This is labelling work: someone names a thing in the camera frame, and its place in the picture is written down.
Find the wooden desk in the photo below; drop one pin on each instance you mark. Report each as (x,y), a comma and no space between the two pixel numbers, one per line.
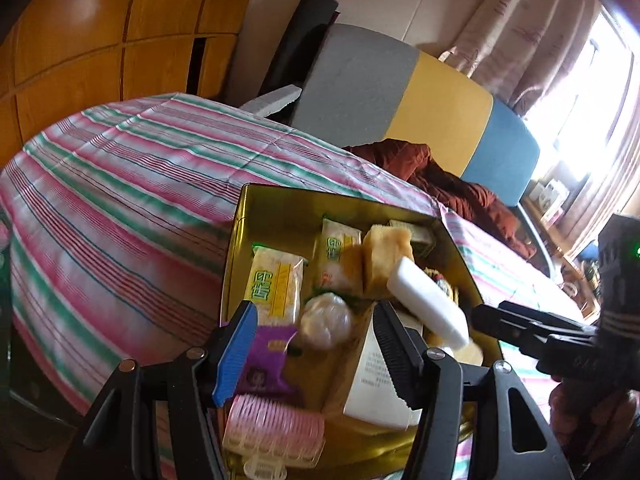
(570,270)

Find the white foam block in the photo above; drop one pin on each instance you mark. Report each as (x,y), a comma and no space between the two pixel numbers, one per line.
(416,291)

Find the pink hair roller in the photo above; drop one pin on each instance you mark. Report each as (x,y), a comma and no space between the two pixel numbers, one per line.
(273,437)

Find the purple snack pouch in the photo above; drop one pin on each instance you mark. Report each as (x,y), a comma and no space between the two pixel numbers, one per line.
(263,369)

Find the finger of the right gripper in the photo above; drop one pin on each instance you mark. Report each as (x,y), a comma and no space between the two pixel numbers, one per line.
(534,332)

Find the yellow green snack packet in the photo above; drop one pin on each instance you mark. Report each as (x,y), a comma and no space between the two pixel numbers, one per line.
(338,263)

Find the striped bed sheet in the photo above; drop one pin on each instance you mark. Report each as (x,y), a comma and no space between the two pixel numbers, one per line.
(116,222)

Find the gold storage box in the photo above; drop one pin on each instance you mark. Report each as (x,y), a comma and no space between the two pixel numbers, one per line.
(289,219)

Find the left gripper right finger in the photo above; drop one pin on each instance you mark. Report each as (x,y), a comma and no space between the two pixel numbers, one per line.
(511,439)

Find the yellow sponge block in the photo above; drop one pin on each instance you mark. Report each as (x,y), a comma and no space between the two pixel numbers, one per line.
(382,247)

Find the blue yellow grey armchair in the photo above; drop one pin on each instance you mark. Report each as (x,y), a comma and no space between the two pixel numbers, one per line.
(351,86)

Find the green medicine box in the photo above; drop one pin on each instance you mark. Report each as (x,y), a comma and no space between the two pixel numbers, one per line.
(422,241)

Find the white product box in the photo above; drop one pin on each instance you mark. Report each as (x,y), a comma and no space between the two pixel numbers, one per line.
(553,195)

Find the white tall carton box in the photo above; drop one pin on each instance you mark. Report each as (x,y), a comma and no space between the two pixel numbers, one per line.
(372,405)

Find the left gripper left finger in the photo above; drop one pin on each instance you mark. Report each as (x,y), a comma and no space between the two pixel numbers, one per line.
(118,437)

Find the white plastic bag ball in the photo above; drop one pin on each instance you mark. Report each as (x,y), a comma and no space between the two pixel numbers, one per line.
(326,322)

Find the yellow patterned sock roll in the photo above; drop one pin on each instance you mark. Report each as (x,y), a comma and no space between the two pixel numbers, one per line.
(450,290)

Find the dark red jacket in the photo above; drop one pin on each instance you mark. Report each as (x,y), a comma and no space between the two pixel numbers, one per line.
(415,164)

